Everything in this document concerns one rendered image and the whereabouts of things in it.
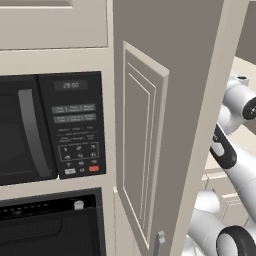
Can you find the beige open cabinet door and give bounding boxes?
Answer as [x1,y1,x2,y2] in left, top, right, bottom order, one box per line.
[121,40,170,251]

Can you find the beige tall cabinet housing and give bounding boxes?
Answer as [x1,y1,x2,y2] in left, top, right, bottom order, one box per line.
[0,0,250,256]

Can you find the black microwave oven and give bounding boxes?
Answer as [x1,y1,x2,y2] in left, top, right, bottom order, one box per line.
[0,70,107,187]

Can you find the beige base cupboards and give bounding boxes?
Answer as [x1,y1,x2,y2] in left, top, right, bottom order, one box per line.
[199,168,256,229]

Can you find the black built-in oven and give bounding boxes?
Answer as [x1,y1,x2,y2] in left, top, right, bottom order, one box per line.
[0,187,107,256]

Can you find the beige cupboard door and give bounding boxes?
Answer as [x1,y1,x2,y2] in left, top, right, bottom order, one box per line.
[0,0,109,52]

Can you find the grey microwave door handle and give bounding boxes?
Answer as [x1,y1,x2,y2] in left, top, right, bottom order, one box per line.
[17,88,53,179]

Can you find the grey cabinet door handle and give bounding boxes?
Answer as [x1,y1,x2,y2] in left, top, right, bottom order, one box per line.
[152,230,167,256]

